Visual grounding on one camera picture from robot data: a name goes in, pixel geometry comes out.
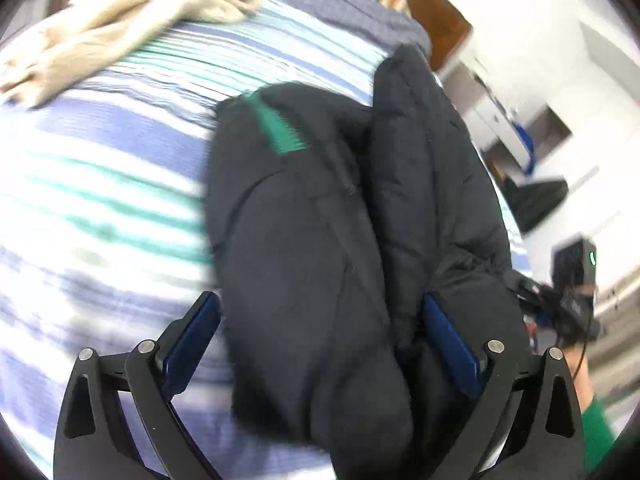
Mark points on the white desk with drawers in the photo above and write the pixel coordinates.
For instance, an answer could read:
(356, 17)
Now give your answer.
(506, 105)

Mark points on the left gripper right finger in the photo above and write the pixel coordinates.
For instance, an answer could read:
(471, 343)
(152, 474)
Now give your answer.
(525, 421)

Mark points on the grey blue folded blanket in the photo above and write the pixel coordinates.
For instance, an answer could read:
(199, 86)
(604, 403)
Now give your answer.
(369, 20)

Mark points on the cream knitted sweater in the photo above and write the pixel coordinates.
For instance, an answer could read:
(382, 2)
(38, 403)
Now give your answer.
(89, 35)

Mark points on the green sleeved right forearm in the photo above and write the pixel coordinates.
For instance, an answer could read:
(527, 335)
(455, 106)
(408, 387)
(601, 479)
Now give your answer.
(598, 435)

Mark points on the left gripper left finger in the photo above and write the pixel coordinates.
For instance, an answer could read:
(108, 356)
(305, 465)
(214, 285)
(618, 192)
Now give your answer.
(93, 439)

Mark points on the person's right hand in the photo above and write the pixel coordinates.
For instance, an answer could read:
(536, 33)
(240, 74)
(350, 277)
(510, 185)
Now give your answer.
(578, 364)

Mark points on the black puffer jacket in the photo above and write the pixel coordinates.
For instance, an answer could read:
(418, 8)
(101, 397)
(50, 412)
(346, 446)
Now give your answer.
(329, 222)

